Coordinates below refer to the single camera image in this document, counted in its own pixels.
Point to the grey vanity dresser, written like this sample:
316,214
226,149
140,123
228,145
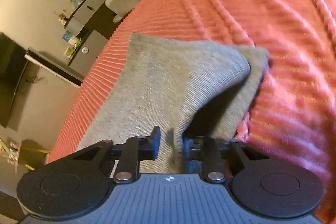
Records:
92,23

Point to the grey pants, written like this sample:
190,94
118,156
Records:
186,88

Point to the black wall television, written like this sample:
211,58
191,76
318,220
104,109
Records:
12,66

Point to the blue white box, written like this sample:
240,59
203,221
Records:
70,38

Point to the white door frame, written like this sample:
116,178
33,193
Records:
61,71

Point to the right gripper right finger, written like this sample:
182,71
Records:
263,184

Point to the coral ribbed bedspread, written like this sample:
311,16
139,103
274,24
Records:
293,115

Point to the flower bouquet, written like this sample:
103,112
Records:
9,152

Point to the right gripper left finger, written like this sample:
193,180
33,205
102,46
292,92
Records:
83,180

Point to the yellow side table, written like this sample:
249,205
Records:
31,155

